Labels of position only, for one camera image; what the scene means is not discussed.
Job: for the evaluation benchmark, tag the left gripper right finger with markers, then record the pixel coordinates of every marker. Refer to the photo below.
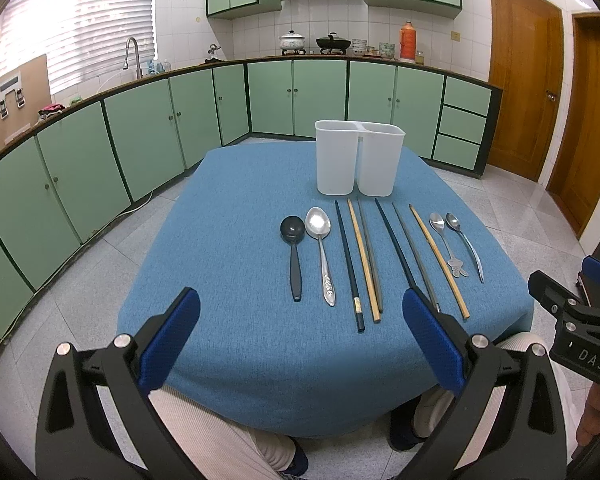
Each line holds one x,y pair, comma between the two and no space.
528,437

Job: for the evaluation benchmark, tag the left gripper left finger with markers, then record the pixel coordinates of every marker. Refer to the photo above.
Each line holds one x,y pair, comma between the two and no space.
73,437

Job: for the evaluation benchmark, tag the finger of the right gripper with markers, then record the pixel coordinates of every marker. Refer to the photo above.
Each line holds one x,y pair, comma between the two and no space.
552,296
591,268

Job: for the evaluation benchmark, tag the light wooden chopstick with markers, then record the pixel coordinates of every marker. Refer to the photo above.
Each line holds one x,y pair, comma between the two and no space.
443,265

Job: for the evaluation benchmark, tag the small plain silver spoon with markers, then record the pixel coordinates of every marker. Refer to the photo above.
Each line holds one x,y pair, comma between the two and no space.
454,224

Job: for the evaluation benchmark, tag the silver spoon flower handle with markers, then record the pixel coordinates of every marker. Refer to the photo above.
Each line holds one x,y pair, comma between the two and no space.
457,266

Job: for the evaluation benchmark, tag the dark grey chopstick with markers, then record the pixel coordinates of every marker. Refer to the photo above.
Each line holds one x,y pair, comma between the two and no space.
421,267

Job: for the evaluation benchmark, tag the light bamboo chopstick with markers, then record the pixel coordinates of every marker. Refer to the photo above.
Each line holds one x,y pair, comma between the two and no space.
371,292

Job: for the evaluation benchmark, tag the dark grey-brown chopstick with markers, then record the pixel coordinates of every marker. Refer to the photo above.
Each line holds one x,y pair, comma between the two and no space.
370,256

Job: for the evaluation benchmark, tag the long black chopstick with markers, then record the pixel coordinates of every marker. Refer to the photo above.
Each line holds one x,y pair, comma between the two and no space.
396,245

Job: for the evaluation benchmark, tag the black chopstick gold band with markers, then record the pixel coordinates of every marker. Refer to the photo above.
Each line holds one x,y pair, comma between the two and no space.
359,318

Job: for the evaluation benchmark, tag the large silver spoon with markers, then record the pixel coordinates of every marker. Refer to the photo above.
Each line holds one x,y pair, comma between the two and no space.
318,226

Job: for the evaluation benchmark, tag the black plastic spoon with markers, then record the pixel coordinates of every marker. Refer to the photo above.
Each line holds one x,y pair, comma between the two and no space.
292,232

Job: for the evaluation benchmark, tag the green lower kitchen cabinets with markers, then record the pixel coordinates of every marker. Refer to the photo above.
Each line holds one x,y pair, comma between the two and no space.
65,179

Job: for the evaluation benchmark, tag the person's right hand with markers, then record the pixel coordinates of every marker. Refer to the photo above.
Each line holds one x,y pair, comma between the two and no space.
589,425

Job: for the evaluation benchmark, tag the brown wooden door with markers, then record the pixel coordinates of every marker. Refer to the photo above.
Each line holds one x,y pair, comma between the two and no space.
527,63
575,180

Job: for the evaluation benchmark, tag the person's left leg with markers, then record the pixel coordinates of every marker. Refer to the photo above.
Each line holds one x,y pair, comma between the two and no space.
223,449

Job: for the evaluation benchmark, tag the white two-compartment utensil holder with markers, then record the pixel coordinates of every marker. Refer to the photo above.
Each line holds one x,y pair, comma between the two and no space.
361,156

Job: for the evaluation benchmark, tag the blue table cloth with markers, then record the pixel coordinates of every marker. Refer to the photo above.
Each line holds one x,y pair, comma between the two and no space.
301,368

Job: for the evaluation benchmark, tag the patterned ceramic jar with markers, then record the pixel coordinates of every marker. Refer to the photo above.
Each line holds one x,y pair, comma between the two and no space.
387,50
358,46

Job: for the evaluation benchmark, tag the orange thermos flask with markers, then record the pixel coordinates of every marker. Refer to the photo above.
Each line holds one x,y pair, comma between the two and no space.
408,42

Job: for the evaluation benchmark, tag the pink cloth on counter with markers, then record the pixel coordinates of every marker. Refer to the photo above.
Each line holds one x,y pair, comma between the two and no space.
50,110

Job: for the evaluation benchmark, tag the black wok with lid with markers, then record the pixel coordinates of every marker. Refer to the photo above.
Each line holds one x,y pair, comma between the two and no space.
333,44

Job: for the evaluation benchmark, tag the cardboard box with label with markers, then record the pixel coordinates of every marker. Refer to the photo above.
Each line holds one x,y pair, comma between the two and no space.
23,93

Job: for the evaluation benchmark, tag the white enamel pot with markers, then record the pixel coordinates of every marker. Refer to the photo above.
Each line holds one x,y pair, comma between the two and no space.
292,43

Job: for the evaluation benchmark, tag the white window blinds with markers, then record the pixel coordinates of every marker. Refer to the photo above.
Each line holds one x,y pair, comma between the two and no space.
82,39

